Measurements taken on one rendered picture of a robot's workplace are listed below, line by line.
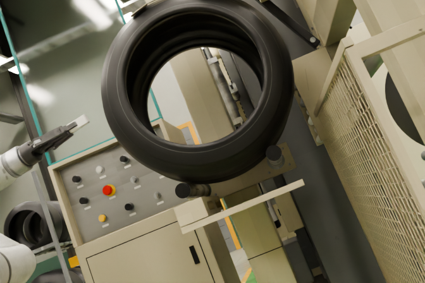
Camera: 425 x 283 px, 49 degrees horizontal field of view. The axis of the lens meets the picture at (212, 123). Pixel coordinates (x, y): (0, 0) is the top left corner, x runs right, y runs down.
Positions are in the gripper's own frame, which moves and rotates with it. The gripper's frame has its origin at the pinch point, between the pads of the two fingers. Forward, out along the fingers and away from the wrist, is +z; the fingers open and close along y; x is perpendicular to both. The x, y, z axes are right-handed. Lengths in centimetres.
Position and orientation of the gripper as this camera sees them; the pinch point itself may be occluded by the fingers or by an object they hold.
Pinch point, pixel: (78, 123)
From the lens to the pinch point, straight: 157.7
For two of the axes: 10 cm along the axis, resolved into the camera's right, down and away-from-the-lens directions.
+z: 8.5, -5.2, -0.5
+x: 5.0, 8.4, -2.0
